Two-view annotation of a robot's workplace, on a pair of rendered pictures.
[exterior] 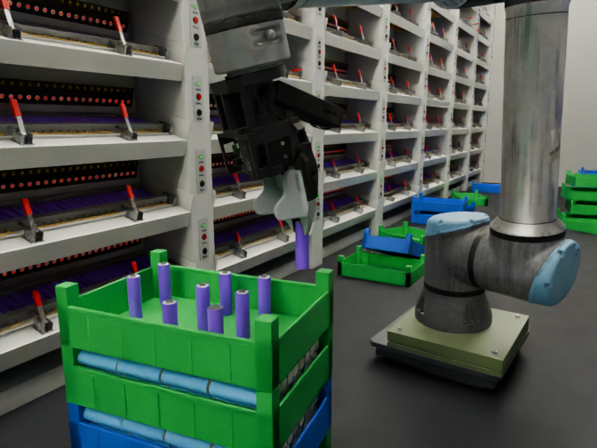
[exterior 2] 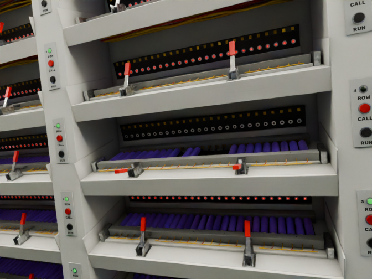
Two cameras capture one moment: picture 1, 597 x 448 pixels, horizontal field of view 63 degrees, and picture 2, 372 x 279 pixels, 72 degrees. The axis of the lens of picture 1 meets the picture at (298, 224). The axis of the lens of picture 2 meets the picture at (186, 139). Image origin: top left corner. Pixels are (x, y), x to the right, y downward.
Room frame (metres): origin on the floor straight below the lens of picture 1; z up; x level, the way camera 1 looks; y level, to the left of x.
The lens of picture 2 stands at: (1.61, -0.46, 0.86)
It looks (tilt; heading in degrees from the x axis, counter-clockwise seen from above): 2 degrees down; 79
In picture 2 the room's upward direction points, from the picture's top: 5 degrees counter-clockwise
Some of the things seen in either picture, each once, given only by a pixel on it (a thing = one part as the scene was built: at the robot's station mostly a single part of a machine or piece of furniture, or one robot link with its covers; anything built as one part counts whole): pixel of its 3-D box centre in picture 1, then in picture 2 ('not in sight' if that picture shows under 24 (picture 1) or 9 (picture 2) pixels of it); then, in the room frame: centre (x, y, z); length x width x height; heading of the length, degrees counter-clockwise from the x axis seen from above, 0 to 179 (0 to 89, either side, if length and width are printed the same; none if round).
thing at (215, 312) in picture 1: (216, 333); not in sight; (0.54, 0.10, 0.36); 0.02 x 0.02 x 0.06
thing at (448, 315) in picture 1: (453, 299); not in sight; (1.19, -0.40, 0.16); 0.19 x 0.19 x 0.10
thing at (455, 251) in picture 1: (458, 248); not in sight; (1.18, -0.40, 0.29); 0.17 x 0.15 x 0.18; 39
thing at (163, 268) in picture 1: (164, 283); not in sight; (0.72, 0.21, 0.36); 0.02 x 0.02 x 0.06
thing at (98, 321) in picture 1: (202, 305); not in sight; (0.62, 0.13, 0.36); 0.30 x 0.20 x 0.08; 67
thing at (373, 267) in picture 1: (382, 264); not in sight; (1.90, -0.34, 0.04); 0.30 x 0.20 x 0.08; 59
